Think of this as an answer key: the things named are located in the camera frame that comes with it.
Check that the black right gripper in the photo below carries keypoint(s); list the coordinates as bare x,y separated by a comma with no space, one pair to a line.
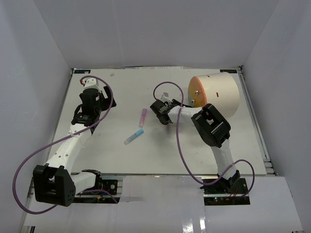
174,102

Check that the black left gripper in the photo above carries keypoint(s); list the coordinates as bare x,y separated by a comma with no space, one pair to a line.
107,101

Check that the pink clear highlighter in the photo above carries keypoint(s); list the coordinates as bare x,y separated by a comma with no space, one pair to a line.
142,117

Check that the blue cap clear highlighter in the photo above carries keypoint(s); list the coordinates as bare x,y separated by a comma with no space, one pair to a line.
133,136

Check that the cream round drawer organizer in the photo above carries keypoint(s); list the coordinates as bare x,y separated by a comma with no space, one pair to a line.
218,89

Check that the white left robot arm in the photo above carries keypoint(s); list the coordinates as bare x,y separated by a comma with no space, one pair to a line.
53,182

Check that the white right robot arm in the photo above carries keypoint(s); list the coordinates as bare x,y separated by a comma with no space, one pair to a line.
213,129

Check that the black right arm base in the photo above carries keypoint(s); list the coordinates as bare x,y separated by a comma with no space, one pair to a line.
215,195

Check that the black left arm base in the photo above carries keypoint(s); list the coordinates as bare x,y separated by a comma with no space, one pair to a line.
110,186

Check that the aluminium rail right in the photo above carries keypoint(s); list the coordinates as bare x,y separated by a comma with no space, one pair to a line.
262,147

